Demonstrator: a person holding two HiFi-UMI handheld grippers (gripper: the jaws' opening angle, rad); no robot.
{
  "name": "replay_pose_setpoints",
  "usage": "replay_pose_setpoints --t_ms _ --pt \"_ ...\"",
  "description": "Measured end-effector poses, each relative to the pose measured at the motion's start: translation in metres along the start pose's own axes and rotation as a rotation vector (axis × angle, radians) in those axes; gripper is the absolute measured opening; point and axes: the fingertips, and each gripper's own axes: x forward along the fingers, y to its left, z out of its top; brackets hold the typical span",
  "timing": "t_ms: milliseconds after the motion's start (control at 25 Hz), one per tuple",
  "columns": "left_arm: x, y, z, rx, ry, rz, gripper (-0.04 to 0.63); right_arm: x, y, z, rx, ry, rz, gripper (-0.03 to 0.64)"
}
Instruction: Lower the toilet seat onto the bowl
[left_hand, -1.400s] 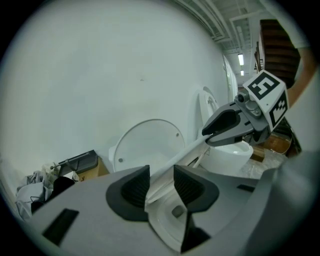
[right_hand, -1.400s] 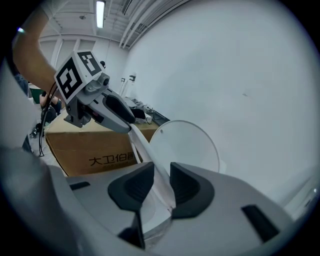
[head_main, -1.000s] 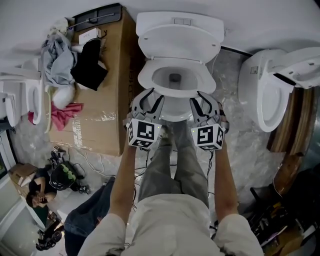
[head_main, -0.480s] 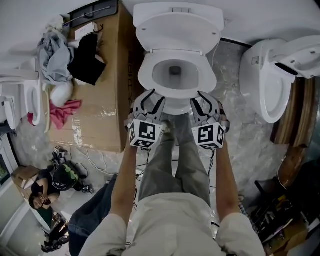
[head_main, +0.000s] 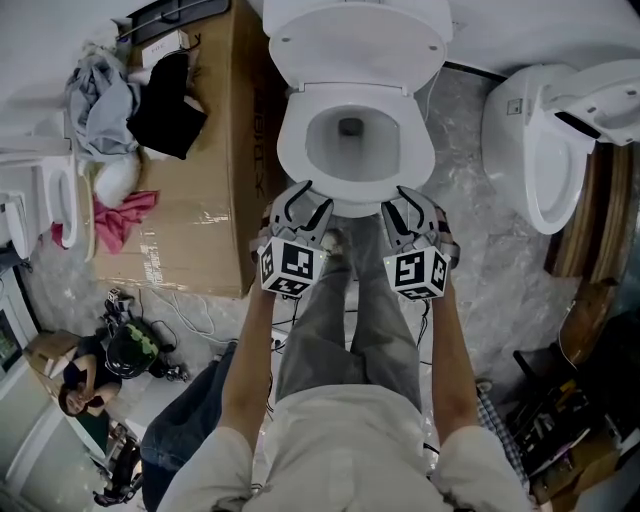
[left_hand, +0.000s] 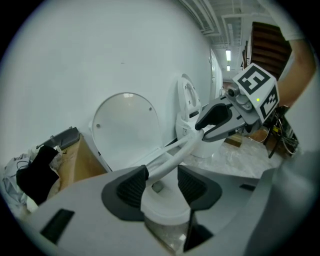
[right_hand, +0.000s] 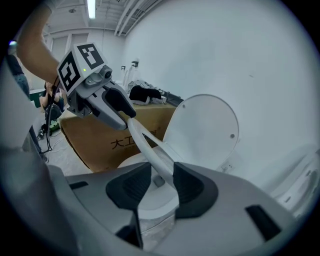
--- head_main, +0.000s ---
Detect black tray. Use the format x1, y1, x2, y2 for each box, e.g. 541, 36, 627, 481
124, 0, 233, 47

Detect white flexible hose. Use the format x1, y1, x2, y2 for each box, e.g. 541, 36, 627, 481
81, 168, 97, 264

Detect white narrow toilet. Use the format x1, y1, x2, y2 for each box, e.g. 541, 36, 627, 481
0, 188, 35, 262

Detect plaid cloth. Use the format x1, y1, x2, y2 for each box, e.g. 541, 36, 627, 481
473, 378, 532, 497

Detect person's cream shirt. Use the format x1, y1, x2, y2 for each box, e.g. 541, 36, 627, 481
158, 382, 532, 512

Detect black cloth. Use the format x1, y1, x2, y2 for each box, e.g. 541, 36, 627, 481
125, 51, 209, 162

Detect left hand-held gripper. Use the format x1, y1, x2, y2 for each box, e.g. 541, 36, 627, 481
257, 179, 335, 300

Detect small cardboard box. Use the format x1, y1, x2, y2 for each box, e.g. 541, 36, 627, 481
21, 329, 82, 387

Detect person's left hand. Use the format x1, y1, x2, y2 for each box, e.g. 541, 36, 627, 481
248, 199, 274, 251

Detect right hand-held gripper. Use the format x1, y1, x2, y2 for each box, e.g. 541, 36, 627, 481
380, 185, 450, 302

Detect small white box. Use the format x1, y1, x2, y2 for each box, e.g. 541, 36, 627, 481
140, 30, 183, 69

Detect white toilet with tank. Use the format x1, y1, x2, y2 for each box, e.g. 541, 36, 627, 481
261, 0, 455, 219

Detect person's grey trousers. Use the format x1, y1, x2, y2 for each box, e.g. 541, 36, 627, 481
274, 214, 424, 417

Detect black and green helmet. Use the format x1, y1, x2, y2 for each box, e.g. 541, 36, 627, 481
104, 321, 162, 379

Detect person's left forearm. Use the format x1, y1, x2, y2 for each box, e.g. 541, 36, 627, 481
217, 286, 297, 442

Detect grey clothes pile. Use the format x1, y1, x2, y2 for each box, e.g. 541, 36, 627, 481
64, 51, 144, 162

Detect large pink cloth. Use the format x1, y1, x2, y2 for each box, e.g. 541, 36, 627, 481
93, 189, 161, 257

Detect white round toilet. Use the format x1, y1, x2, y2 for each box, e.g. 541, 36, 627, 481
28, 112, 82, 252

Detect person's left shoe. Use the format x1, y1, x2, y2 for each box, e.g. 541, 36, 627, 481
319, 226, 354, 267

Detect white fluffy bundle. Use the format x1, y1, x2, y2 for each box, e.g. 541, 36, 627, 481
93, 154, 142, 207

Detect large cardboard box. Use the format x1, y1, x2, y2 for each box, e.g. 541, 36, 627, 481
91, 0, 290, 301

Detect person's right forearm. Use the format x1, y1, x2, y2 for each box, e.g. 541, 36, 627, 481
426, 279, 485, 445

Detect brown wooden steps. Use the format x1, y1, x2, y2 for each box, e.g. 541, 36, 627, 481
543, 144, 637, 367

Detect spare gripper device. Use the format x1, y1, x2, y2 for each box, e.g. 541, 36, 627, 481
104, 289, 134, 322

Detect person's right hand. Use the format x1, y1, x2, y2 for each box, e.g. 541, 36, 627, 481
435, 208, 462, 274

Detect white egg-shaped smart toilet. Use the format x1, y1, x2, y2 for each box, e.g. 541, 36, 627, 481
480, 63, 599, 237

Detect white toilet seat ring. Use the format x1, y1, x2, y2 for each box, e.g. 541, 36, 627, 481
275, 82, 437, 219

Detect long white cable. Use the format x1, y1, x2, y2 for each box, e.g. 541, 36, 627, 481
149, 289, 236, 346

